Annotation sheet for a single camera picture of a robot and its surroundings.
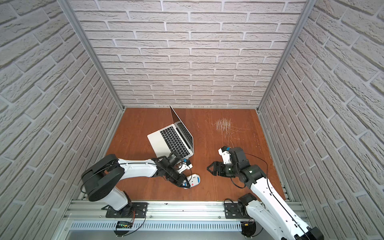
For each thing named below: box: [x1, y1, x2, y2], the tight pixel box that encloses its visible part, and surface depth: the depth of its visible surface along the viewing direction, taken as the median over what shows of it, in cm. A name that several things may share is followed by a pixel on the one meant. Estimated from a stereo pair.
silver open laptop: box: [147, 105, 195, 159], surface depth 100 cm
